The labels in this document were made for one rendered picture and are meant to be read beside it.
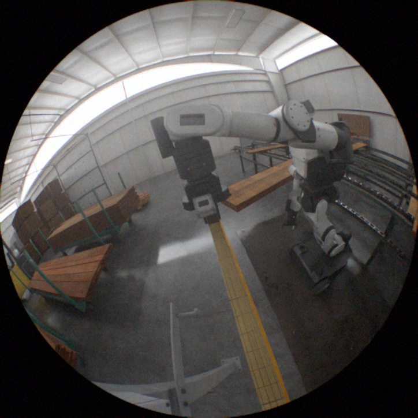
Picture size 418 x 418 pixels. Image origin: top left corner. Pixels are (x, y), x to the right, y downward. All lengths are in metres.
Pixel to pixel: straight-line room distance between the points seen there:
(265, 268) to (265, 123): 1.43
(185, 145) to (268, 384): 0.38
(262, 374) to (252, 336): 0.05
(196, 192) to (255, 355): 0.31
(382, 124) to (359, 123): 1.21
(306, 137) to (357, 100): 7.71
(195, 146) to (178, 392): 0.49
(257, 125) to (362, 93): 7.73
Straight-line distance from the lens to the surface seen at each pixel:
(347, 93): 8.27
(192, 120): 0.27
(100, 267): 1.96
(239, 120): 0.31
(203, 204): 0.29
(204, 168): 0.29
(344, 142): 0.55
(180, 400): 0.36
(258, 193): 0.90
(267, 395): 0.20
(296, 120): 0.35
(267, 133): 0.33
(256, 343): 0.18
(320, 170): 0.71
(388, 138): 7.52
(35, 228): 9.73
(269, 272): 1.54
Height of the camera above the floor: 1.33
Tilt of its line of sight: 29 degrees down
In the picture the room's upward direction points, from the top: 17 degrees counter-clockwise
